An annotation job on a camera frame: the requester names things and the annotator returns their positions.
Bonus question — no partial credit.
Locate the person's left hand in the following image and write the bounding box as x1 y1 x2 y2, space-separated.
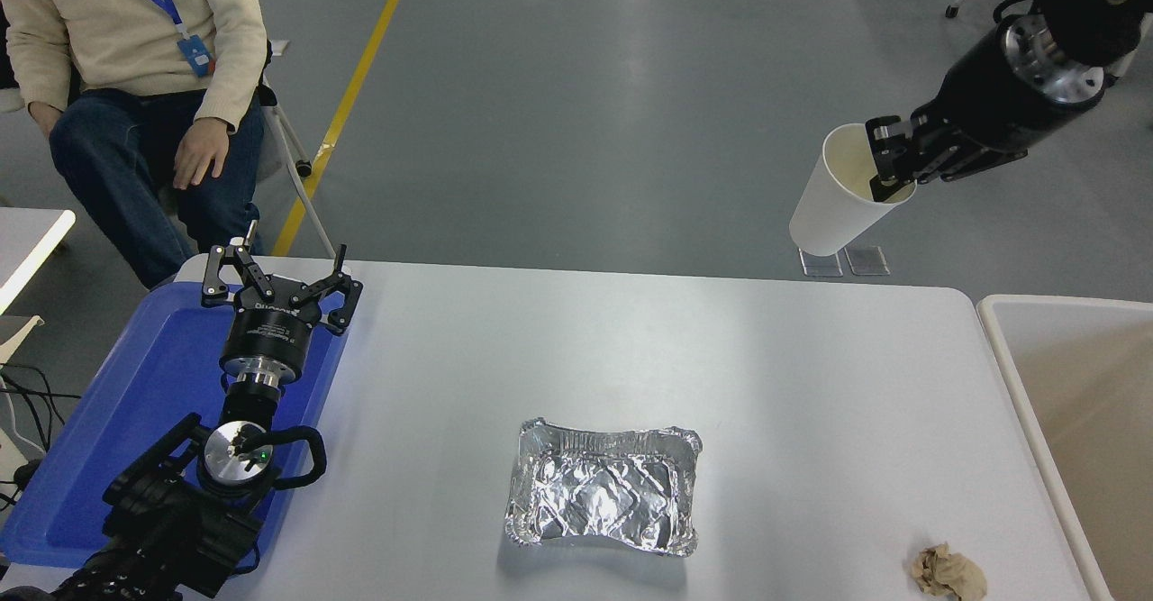
172 118 232 191

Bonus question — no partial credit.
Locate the blue plastic tray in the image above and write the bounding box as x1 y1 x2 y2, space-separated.
0 281 352 570

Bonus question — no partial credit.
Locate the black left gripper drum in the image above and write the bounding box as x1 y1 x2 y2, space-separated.
222 278 323 372

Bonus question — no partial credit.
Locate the black cable bundle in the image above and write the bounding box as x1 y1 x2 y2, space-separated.
0 362 84 512

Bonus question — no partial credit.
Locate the white side table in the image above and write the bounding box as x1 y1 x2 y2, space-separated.
0 207 77 314

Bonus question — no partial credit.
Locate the crinkled foil tray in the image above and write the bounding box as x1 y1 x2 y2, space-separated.
504 417 704 557

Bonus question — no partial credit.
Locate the blue lanyard badge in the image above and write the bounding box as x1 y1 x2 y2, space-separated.
108 0 213 77

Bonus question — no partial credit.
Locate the person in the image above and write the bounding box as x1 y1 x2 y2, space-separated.
0 0 271 288

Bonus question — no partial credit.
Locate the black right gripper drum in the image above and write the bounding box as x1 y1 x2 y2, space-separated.
914 29 1103 154

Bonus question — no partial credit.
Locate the crumpled tan paper ball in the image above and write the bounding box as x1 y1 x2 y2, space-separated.
910 542 989 601

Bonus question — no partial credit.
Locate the white paper cup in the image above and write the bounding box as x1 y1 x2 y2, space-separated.
789 123 918 258

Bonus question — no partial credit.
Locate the grey chair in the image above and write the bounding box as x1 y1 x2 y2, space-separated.
0 38 348 264

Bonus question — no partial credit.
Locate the person's right hand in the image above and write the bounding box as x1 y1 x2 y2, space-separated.
28 101 65 139

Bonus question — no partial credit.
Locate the large pale bin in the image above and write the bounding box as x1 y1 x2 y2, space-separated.
977 295 1153 601

